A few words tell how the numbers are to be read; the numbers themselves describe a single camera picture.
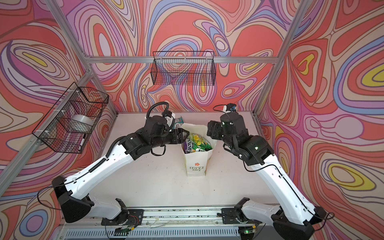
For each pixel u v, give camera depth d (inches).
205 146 31.5
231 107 21.1
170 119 24.5
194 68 36.0
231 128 16.9
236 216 26.2
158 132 20.6
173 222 28.8
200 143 30.9
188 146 32.3
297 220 14.1
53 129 26.2
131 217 28.6
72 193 15.3
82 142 28.4
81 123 27.4
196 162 29.1
